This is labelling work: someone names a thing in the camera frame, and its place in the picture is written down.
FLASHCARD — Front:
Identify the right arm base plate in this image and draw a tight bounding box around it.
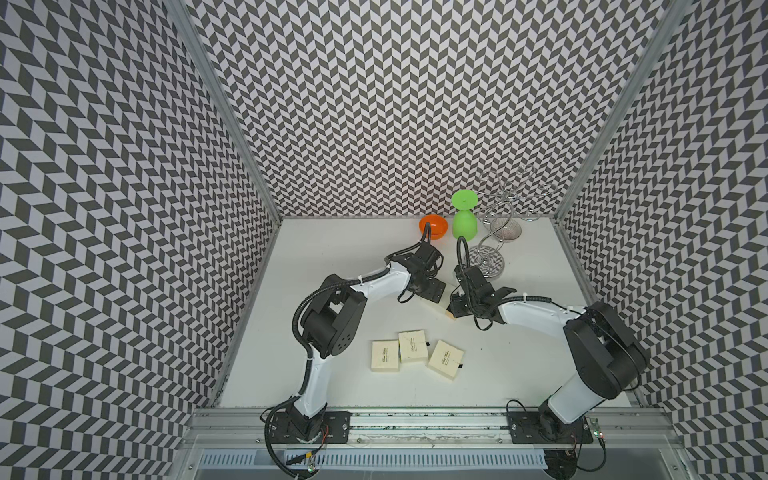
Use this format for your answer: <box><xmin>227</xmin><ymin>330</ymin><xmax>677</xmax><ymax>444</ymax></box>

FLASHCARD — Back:
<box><xmin>507</xmin><ymin>412</ymin><xmax>594</xmax><ymax>445</ymax></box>

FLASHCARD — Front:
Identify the silver jewelry stand front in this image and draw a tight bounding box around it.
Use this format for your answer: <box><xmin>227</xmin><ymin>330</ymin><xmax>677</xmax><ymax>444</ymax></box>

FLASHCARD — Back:
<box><xmin>469</xmin><ymin>203</ymin><xmax>522</xmax><ymax>279</ymax></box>

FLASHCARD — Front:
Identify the green plastic stand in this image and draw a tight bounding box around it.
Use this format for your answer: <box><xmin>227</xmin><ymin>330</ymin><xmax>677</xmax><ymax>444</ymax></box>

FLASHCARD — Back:
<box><xmin>451</xmin><ymin>189</ymin><xmax>479</xmax><ymax>241</ymax></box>

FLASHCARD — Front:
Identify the orange bowl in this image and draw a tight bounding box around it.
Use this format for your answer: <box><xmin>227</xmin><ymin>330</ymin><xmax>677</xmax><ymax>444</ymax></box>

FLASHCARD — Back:
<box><xmin>419</xmin><ymin>214</ymin><xmax>449</xmax><ymax>240</ymax></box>

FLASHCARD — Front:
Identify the cream drawer jewelry box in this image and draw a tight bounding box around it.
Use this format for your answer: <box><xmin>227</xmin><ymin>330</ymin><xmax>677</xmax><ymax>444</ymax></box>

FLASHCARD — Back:
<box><xmin>420</xmin><ymin>294</ymin><xmax>456</xmax><ymax>321</ymax></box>

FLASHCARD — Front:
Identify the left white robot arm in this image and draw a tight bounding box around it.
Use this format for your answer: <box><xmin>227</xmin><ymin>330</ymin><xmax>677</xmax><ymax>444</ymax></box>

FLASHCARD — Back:
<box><xmin>262</xmin><ymin>224</ymin><xmax>446</xmax><ymax>422</ymax></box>

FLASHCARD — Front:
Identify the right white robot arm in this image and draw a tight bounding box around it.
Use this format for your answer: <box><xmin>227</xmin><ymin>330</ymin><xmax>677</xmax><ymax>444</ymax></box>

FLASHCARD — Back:
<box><xmin>448</xmin><ymin>237</ymin><xmax>650</xmax><ymax>443</ymax></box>

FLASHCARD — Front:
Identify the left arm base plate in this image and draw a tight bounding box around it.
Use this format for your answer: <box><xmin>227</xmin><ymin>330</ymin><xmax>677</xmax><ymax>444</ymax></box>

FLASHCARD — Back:
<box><xmin>266</xmin><ymin>410</ymin><xmax>351</xmax><ymax>444</ymax></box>

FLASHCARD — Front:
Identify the silver wire jewelry tree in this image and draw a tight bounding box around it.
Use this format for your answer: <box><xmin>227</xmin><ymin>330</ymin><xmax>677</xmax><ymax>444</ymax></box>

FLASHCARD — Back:
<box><xmin>478</xmin><ymin>179</ymin><xmax>553</xmax><ymax>243</ymax></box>

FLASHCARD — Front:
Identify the aluminium mounting rail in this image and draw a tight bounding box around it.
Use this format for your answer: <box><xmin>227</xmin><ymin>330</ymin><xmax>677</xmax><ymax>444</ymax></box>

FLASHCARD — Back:
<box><xmin>180</xmin><ymin>406</ymin><xmax>683</xmax><ymax>449</ymax></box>

